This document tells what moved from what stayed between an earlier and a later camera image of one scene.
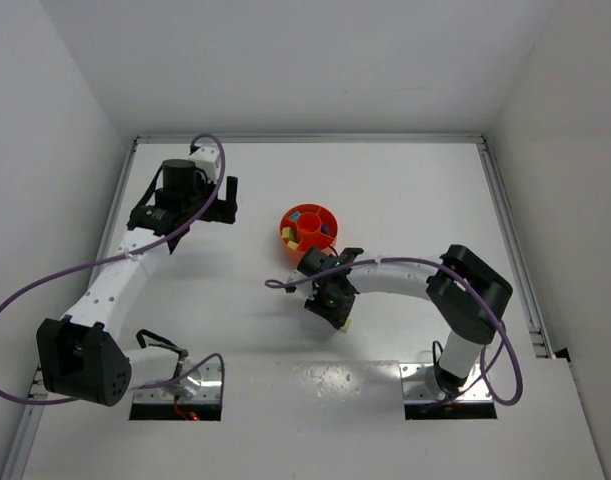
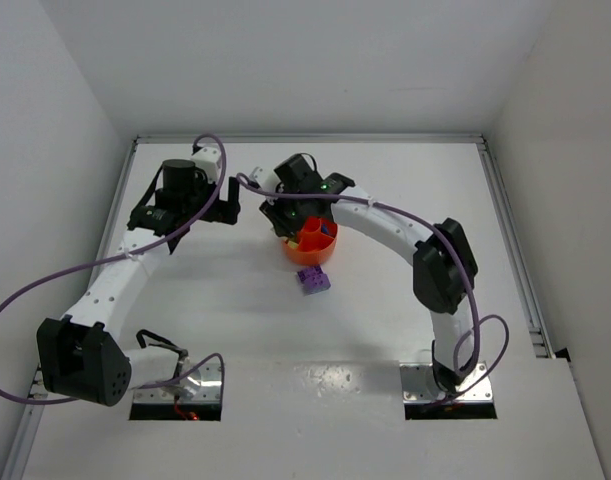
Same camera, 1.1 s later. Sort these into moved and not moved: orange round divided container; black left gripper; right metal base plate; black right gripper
Moved: black right gripper
Not moved: black left gripper; right metal base plate; orange round divided container
